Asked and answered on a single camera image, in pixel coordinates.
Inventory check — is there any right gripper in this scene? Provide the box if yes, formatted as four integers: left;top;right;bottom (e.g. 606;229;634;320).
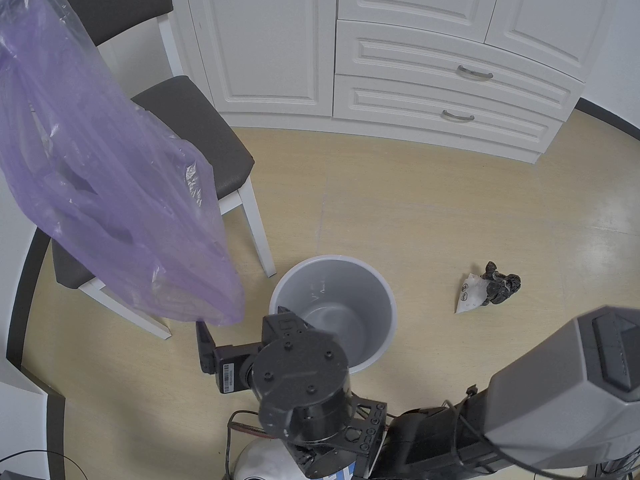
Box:
195;320;266;395

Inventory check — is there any purple plastic bag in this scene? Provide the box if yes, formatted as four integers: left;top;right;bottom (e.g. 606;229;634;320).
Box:
0;0;246;326

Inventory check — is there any white printed wrapper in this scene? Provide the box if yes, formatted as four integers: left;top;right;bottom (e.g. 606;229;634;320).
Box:
454;271;488;314

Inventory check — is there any black plastic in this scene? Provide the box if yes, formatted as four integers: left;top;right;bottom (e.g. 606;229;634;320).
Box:
481;261;522;307

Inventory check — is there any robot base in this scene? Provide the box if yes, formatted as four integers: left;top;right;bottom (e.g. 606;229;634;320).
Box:
227;438;361;480

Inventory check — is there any white trash bin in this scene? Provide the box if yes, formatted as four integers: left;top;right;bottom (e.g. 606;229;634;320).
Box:
269;254;399;375

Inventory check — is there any grey and white chair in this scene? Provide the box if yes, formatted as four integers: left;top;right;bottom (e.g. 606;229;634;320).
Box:
50;0;277;341

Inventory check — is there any white wardrobe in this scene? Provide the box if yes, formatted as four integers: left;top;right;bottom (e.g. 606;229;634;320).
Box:
167;0;621;165

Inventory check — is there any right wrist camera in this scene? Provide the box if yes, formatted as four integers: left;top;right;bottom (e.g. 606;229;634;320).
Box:
261;306;312;351

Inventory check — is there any black cable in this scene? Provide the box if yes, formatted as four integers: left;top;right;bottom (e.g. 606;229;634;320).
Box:
226;409;266;471

